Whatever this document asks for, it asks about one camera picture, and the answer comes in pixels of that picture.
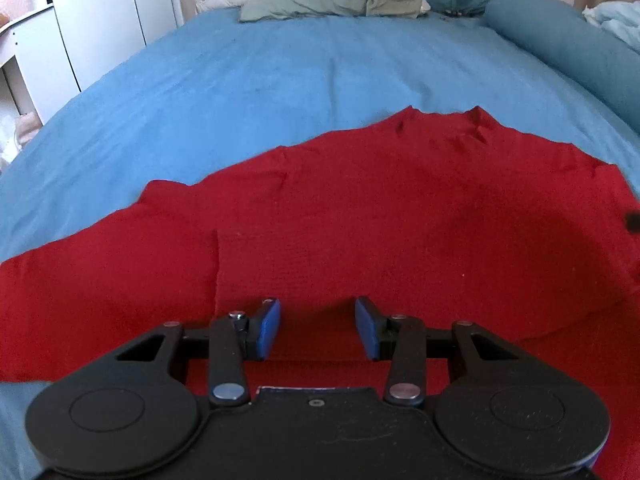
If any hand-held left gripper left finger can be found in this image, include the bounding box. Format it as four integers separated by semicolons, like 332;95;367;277
116;298;282;409

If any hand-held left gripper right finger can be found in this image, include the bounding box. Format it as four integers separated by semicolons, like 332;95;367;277
353;296;524;407

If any red sweater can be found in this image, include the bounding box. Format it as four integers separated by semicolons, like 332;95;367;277
0;105;640;397

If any light blue blanket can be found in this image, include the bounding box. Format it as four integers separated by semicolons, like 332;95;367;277
582;1;640;55

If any teal bolster cushion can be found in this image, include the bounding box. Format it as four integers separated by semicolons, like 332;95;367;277
482;0;640;137

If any blue bed sheet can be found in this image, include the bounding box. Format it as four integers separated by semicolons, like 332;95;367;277
0;6;640;480

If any pale cloth pile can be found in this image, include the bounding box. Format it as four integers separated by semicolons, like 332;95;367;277
0;110;42;165

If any grey-green pillow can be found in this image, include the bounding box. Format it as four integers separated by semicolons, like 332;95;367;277
238;0;424;24

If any white wardrobe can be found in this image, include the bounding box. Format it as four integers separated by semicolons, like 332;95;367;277
42;0;197;94

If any white shelf unit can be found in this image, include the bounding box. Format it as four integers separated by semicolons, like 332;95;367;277
0;2;84;127

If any pink basket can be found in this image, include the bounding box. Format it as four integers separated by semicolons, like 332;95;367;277
0;0;37;25

